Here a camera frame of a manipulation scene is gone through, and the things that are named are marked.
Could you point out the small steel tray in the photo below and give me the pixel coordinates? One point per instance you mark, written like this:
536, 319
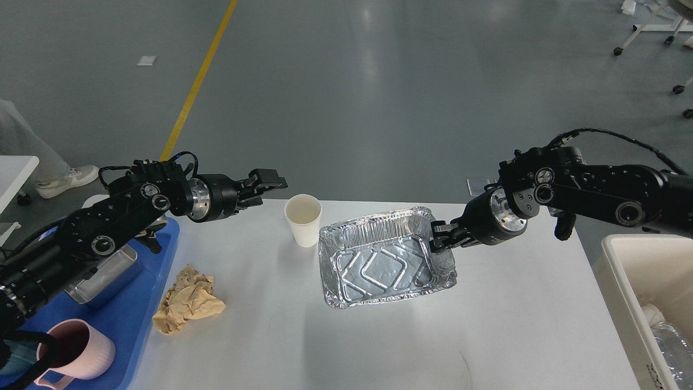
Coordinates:
111, 277

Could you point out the white side table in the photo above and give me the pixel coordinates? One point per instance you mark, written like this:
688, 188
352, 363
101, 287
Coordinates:
15, 171

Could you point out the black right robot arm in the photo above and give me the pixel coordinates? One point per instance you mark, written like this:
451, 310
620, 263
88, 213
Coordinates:
557, 177

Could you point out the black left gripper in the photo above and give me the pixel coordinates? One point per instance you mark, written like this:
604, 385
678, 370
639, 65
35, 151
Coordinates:
217, 196

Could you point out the beige waste bin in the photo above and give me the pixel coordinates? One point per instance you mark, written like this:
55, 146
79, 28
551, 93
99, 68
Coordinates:
644, 280

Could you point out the aluminium foil tray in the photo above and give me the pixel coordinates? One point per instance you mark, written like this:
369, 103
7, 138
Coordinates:
382, 258

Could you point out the clear plastic bottle in bin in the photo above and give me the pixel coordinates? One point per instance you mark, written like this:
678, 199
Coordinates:
674, 347

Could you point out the white rolling stand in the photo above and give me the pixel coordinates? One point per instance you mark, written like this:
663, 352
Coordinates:
682, 21

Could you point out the pink ribbed mug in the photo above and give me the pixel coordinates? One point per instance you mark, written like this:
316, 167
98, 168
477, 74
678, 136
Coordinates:
83, 353

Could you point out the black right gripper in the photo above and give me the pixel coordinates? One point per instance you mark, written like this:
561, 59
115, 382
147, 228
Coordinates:
487, 219

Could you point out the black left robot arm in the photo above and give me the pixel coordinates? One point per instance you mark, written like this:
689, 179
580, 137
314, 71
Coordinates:
68, 249

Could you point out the white paper cup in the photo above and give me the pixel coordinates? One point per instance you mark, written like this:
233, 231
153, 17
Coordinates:
303, 213

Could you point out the brown paper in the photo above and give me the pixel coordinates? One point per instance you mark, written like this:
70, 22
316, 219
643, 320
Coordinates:
191, 297

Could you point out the person's leg in grey trousers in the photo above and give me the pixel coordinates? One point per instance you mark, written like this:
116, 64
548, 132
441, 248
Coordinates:
18, 138

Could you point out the white sneaker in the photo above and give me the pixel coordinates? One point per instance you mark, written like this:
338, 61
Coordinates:
76, 177

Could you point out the clear floor plate left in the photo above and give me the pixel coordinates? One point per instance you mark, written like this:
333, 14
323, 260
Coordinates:
478, 186

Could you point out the blue plastic tray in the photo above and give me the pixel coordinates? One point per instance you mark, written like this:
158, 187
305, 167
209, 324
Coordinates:
125, 317

